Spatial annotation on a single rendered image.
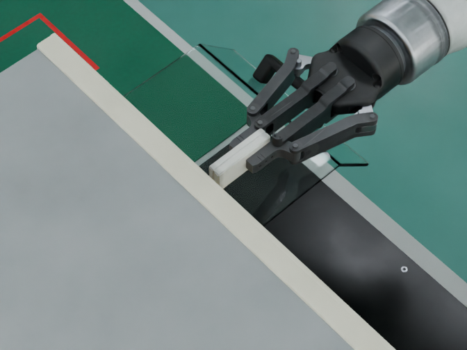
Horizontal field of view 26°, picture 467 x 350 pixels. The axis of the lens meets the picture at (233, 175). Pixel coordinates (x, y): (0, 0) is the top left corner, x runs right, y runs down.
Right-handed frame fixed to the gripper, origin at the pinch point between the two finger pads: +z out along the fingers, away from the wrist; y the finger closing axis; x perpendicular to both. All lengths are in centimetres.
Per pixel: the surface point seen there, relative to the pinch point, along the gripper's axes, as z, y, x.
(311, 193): -22.5, 9.1, -41.1
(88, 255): 21.1, -5.6, 13.8
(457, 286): -28, -15, -43
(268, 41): -85, 81, -118
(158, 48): -24, 46, -43
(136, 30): -24, 52, -43
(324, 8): -103, 80, -118
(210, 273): 15.0, -13.2, 13.7
